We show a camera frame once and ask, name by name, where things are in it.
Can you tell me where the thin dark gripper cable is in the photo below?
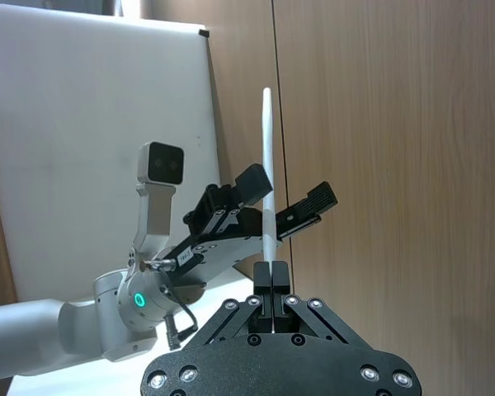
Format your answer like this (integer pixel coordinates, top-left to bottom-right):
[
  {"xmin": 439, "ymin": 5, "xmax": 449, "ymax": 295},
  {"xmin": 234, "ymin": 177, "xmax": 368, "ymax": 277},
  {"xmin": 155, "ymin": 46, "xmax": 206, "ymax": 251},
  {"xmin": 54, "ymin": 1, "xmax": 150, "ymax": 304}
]
[{"xmin": 146, "ymin": 257, "xmax": 199, "ymax": 351}]

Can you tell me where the thin white plastic stick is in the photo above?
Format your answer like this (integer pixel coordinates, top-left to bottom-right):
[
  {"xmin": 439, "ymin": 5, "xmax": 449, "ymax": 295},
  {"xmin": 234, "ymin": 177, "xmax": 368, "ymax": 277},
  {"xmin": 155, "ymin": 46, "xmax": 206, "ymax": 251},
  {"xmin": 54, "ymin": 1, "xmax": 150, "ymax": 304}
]
[{"xmin": 260, "ymin": 87, "xmax": 279, "ymax": 265}]

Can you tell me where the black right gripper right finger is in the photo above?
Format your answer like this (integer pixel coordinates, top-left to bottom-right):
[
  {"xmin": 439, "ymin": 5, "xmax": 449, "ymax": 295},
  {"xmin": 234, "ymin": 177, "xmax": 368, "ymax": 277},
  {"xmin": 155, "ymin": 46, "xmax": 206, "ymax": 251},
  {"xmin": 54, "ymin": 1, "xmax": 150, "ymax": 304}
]
[{"xmin": 272, "ymin": 261, "xmax": 369, "ymax": 348}]

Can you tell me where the white board panel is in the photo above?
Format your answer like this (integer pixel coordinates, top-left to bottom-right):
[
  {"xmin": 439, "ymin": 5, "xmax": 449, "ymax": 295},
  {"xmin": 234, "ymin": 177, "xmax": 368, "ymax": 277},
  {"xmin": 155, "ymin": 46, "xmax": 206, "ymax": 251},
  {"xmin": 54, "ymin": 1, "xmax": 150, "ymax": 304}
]
[{"xmin": 0, "ymin": 6, "xmax": 224, "ymax": 309}]

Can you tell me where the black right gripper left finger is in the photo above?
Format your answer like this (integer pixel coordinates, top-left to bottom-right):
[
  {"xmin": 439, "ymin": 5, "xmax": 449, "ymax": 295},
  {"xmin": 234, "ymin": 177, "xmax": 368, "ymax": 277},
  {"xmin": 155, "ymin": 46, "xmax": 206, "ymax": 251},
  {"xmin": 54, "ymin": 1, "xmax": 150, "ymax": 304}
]
[{"xmin": 185, "ymin": 262, "xmax": 274, "ymax": 350}]

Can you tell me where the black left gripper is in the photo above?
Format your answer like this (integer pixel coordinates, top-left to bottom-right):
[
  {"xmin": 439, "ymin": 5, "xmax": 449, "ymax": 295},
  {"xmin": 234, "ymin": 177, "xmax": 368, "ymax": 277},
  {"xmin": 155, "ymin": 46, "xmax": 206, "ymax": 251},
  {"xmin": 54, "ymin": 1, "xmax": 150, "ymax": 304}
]
[{"xmin": 161, "ymin": 163, "xmax": 340, "ymax": 290}]

